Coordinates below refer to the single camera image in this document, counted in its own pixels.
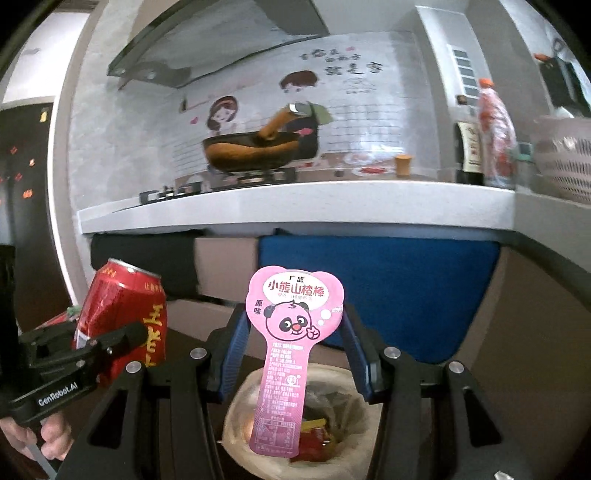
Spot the small teal container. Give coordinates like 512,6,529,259
516,142,536,188

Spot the blue towel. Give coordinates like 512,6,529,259
256,228,502,363

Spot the pink panda snack packet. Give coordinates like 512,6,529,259
245,265,346,457

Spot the grey range hood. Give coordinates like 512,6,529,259
107,0,331,88

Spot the person's left hand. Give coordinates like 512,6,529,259
0,406,75,462

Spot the dark sauce bottle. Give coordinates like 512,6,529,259
455,95,485,186

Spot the red snack wrapper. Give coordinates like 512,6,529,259
291,418,342,462

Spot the brown wok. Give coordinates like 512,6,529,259
202,102,319,172

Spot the red drink can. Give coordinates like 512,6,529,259
71,258,167,386

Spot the black cloth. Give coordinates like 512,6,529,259
90,233,199,301

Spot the black fridge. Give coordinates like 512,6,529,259
0,106,72,333

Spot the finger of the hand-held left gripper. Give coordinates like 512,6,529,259
69,320,146,365
18,323,79,356

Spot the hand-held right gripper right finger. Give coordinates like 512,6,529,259
339,305,527,480

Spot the black gas stove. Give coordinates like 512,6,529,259
139,168,296,206

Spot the black knife block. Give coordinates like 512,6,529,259
536,39,591,109

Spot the plastic bottle orange cap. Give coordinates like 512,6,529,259
476,78,518,189

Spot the cartoon couple wall sticker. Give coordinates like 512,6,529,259
178,44,386,174

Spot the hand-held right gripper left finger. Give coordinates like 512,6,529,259
58,305,252,480

